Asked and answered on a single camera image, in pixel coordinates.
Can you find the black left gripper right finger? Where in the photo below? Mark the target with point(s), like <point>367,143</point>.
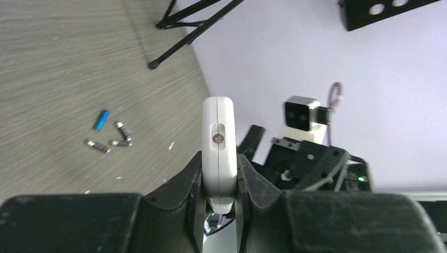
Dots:
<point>273,220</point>

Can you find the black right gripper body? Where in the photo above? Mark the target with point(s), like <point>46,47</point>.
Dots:
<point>305,165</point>

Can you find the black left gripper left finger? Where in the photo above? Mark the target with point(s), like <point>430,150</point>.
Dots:
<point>169,219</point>

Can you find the white remote control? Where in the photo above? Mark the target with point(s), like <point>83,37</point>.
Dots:
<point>219,153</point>

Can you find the black battery lower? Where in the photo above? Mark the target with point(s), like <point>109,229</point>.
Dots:
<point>120,143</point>

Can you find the black battery upper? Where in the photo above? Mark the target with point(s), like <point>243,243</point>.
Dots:
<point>125,134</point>

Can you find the blue battery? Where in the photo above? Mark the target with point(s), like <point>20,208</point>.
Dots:
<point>101,120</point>

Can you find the black perforated music stand tray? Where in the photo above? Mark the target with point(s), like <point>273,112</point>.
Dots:
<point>356,14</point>

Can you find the black tripod stand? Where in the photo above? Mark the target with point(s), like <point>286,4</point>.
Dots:
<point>171,21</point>

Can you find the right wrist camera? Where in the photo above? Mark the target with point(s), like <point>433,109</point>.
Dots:
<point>305,119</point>

